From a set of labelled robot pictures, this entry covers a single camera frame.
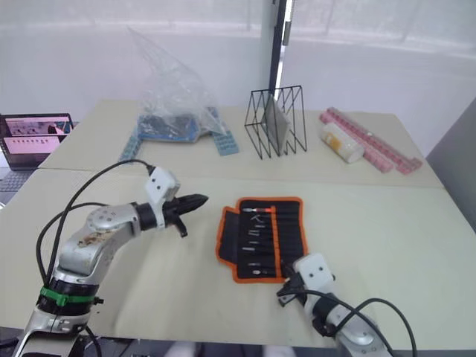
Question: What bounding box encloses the pink pill organiser strip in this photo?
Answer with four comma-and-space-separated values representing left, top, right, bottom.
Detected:
318, 112, 396, 174
326, 106, 425, 176

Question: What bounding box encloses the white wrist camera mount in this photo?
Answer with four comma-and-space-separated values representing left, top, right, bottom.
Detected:
292, 253, 336, 299
144, 167, 181, 228

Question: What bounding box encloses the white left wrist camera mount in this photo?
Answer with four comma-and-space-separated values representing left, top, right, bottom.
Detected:
144, 167, 181, 228

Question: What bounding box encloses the grey partition panel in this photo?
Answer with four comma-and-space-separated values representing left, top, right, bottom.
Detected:
425, 99, 476, 237

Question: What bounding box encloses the grey flat board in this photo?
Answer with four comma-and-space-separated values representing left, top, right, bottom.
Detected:
260, 97, 292, 148

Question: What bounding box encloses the blue pill organiser strip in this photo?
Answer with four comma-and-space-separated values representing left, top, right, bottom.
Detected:
118, 130, 144, 164
206, 106, 241, 158

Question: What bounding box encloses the blue flat box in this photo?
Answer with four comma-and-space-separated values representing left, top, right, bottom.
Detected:
136, 113, 202, 144

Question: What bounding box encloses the black orange-trimmed tool roll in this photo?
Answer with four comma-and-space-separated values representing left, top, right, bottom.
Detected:
214, 196, 310, 286

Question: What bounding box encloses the clear plastic bag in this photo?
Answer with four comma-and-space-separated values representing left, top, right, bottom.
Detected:
126, 25, 228, 143

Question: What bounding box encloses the white cylindrical container yellow label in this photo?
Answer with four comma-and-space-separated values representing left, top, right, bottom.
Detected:
320, 123, 365, 165

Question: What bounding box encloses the black door frame post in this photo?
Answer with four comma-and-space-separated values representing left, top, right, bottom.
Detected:
268, 0, 290, 100

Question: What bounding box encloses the black wire file rack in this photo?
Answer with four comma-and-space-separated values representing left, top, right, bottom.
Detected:
244, 85, 309, 161

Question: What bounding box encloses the open laptop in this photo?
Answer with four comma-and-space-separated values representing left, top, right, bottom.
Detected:
0, 112, 76, 195

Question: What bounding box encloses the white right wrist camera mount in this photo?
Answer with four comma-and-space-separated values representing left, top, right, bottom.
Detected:
292, 253, 336, 299

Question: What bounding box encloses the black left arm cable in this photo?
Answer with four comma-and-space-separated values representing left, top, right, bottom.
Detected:
36, 158, 155, 288

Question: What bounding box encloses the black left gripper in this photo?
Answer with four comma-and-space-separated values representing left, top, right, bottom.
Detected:
162, 193, 210, 239

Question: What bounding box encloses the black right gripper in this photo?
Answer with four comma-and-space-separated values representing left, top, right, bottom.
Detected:
276, 260, 306, 308

